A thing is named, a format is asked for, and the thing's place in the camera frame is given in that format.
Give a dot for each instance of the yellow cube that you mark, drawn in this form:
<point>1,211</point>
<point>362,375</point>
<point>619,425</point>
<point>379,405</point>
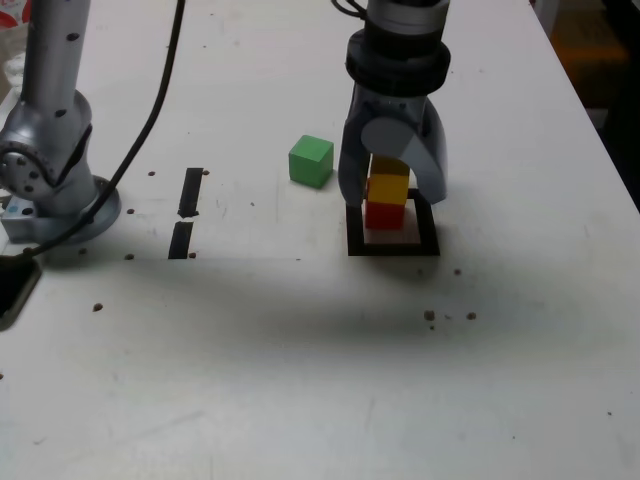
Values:
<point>387,187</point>

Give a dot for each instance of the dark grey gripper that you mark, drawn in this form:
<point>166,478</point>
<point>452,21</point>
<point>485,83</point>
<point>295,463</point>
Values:
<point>390,106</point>

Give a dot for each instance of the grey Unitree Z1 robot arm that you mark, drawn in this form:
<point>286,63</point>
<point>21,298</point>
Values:
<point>45,125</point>

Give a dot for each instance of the black tape square outline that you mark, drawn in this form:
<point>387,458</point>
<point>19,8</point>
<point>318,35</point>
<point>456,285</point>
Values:
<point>395,250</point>

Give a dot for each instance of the black tape strip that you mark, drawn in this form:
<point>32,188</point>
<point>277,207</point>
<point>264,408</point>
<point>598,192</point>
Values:
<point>180,240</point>

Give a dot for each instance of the clear plastic bottle red label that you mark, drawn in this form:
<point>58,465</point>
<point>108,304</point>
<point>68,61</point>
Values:
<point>10,20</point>

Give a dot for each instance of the red cube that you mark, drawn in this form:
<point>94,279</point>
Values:
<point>382,217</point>

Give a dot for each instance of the green cube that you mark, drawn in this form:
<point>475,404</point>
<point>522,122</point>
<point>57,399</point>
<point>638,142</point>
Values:
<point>310,162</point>

